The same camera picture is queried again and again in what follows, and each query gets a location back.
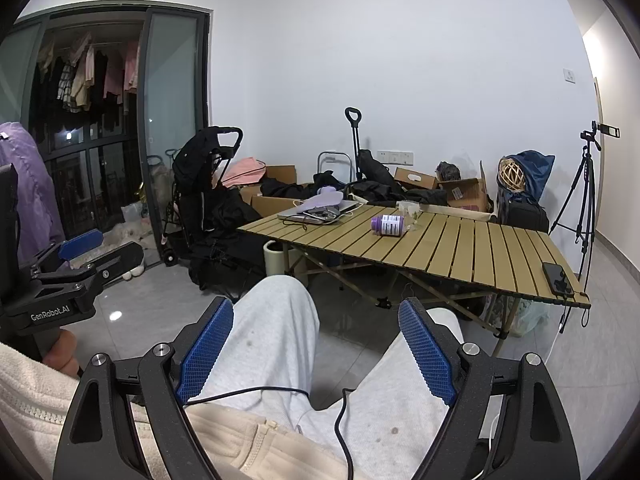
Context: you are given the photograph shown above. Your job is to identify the cardboard box with label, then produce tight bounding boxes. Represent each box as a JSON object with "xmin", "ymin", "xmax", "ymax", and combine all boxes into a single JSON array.
[{"xmin": 439, "ymin": 160, "xmax": 494, "ymax": 214}]

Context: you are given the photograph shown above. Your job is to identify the large open cardboard box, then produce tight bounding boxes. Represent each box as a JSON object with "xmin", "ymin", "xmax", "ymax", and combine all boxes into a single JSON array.
[{"xmin": 239, "ymin": 165, "xmax": 301, "ymax": 219}]

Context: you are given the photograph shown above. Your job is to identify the black trolley handle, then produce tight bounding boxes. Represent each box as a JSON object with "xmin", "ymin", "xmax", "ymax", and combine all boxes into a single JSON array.
[{"xmin": 344, "ymin": 106, "xmax": 364, "ymax": 182}]

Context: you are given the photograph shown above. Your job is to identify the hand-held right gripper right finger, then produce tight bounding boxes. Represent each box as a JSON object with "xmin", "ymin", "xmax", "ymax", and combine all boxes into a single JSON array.
[{"xmin": 398, "ymin": 296, "xmax": 582, "ymax": 480}]

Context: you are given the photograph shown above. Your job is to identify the black stroller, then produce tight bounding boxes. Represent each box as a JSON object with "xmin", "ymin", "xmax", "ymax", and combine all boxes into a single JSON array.
[{"xmin": 161, "ymin": 125, "xmax": 245, "ymax": 267}]

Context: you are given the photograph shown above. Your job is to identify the person's left forearm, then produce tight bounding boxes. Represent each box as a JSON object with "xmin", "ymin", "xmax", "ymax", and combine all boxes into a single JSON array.
[{"xmin": 0, "ymin": 342, "xmax": 86, "ymax": 468}]

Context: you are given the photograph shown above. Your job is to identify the black bag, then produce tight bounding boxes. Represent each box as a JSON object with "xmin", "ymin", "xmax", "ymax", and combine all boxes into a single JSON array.
[{"xmin": 357, "ymin": 149, "xmax": 397, "ymax": 184}]

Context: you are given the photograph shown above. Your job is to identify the black cable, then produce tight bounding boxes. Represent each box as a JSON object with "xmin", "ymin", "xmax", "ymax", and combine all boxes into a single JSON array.
[{"xmin": 187, "ymin": 386, "xmax": 362, "ymax": 467}]

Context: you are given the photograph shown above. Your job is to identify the white charging cable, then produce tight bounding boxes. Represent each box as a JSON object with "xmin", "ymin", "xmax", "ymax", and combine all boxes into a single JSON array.
[{"xmin": 545, "ymin": 291, "xmax": 576, "ymax": 367}]

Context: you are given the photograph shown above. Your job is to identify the blue backpack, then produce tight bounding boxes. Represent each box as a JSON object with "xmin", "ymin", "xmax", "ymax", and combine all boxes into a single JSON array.
[{"xmin": 497, "ymin": 149, "xmax": 556, "ymax": 234}]

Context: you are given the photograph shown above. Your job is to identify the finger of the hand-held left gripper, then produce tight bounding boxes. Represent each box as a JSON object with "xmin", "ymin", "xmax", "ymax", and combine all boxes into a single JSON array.
[
  {"xmin": 37, "ymin": 241, "xmax": 146, "ymax": 302},
  {"xmin": 30, "ymin": 229, "xmax": 104, "ymax": 281}
]

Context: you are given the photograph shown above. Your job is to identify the pink cloth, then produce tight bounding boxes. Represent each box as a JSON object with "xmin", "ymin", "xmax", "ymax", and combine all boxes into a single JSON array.
[{"xmin": 219, "ymin": 157, "xmax": 267, "ymax": 187}]

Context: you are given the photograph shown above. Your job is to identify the white waste bin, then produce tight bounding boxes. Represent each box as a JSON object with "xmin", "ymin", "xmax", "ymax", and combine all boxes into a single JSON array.
[{"xmin": 263, "ymin": 239, "xmax": 285, "ymax": 277}]

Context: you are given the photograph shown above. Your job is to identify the purple cloth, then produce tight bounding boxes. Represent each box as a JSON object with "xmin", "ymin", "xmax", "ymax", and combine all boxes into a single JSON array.
[{"xmin": 299, "ymin": 185, "xmax": 346, "ymax": 211}]

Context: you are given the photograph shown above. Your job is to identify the silver laptop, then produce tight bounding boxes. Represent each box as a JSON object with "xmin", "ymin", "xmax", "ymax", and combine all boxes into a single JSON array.
[{"xmin": 277, "ymin": 199, "xmax": 362, "ymax": 225}]

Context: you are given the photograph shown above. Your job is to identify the plastic bag with print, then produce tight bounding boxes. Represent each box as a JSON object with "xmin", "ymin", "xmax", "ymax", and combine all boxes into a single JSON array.
[{"xmin": 487, "ymin": 292, "xmax": 550, "ymax": 339}]

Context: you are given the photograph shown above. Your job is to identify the person's cream jacket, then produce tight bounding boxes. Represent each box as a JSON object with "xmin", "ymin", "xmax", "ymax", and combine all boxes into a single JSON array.
[{"xmin": 125, "ymin": 400, "xmax": 362, "ymax": 480}]

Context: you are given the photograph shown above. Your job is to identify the small cardboard box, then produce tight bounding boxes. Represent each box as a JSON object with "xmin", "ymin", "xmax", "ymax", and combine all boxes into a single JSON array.
[{"xmin": 393, "ymin": 167, "xmax": 439, "ymax": 191}]

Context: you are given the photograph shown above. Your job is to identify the purple bottle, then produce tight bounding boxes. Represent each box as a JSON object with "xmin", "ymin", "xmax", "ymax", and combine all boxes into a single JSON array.
[{"xmin": 370, "ymin": 214, "xmax": 406, "ymax": 236}]

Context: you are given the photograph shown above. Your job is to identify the purple jacket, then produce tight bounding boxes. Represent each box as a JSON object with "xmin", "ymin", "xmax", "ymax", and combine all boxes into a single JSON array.
[{"xmin": 0, "ymin": 121, "xmax": 66, "ymax": 257}]

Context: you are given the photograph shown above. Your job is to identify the wooden slatted folding table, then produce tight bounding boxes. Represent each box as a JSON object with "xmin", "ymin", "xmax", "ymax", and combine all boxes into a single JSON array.
[{"xmin": 236, "ymin": 204, "xmax": 592, "ymax": 356}]

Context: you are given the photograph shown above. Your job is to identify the row of hanging clothes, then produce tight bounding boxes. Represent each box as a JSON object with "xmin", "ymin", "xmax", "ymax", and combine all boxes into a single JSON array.
[{"xmin": 32, "ymin": 34, "xmax": 141, "ymax": 114}]

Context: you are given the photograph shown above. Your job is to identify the white folding frame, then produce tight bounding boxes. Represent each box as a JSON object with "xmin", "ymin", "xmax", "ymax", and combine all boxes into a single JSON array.
[{"xmin": 317, "ymin": 151, "xmax": 351, "ymax": 182}]

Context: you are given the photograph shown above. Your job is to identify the black tripod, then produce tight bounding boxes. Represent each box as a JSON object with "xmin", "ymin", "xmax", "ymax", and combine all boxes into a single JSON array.
[{"xmin": 548, "ymin": 130, "xmax": 604, "ymax": 275}]

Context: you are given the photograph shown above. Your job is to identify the person's grey pants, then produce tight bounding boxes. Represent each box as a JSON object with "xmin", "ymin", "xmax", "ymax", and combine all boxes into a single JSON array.
[{"xmin": 187, "ymin": 276, "xmax": 467, "ymax": 480}]

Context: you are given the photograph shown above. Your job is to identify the wicker ball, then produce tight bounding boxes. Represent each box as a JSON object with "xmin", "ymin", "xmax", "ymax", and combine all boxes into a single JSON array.
[{"xmin": 498, "ymin": 157, "xmax": 526, "ymax": 192}]

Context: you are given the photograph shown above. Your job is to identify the person's left hand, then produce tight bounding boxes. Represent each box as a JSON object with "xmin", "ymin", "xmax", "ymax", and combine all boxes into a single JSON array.
[{"xmin": 42, "ymin": 334, "xmax": 84, "ymax": 379}]

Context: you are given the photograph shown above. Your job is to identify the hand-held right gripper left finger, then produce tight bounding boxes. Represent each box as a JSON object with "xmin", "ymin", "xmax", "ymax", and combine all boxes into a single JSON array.
[{"xmin": 52, "ymin": 296, "xmax": 236, "ymax": 480}]

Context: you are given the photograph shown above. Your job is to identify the pile of black clothes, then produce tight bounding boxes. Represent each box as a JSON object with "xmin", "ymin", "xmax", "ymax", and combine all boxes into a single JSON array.
[{"xmin": 189, "ymin": 187, "xmax": 267, "ymax": 292}]

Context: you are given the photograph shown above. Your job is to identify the glass sliding door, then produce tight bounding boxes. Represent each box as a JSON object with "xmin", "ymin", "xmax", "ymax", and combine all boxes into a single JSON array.
[{"xmin": 135, "ymin": 5, "xmax": 211, "ymax": 267}]

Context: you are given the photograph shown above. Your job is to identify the black smartphone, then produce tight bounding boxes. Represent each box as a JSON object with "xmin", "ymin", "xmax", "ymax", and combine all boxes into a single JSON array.
[{"xmin": 542, "ymin": 261, "xmax": 575, "ymax": 295}]

